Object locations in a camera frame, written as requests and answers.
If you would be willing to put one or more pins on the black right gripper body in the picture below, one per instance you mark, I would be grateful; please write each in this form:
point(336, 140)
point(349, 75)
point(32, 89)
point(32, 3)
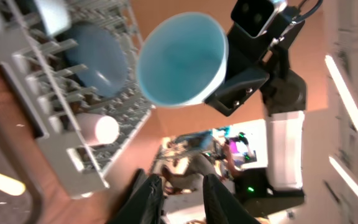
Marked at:
point(262, 64)

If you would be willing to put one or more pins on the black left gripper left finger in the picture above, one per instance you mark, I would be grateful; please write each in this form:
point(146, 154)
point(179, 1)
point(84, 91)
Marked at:
point(144, 204)

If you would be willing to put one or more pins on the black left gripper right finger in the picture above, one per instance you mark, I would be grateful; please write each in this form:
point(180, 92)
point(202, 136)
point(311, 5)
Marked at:
point(220, 205)

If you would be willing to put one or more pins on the light blue cup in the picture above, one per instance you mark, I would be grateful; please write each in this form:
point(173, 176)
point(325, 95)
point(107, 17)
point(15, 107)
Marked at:
point(183, 60)

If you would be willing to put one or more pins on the pink cup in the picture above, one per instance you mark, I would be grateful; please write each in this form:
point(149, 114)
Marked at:
point(97, 129)

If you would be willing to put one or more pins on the yellow plastic spoon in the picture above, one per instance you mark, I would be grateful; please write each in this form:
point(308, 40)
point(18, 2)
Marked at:
point(11, 186)

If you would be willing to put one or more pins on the dark blue bowl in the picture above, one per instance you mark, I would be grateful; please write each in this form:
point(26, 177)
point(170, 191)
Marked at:
point(107, 67)

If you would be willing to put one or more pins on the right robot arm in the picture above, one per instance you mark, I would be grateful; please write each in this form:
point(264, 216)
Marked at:
point(278, 186)

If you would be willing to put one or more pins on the grey dishwasher rack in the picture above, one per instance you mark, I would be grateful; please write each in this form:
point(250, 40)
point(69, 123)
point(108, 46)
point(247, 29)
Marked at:
point(53, 97)

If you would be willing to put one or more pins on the dark brown serving tray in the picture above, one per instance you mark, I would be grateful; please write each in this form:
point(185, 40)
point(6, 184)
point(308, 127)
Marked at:
point(26, 207)

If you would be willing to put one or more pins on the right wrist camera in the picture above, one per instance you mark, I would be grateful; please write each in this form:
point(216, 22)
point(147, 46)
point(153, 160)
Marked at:
point(254, 16)

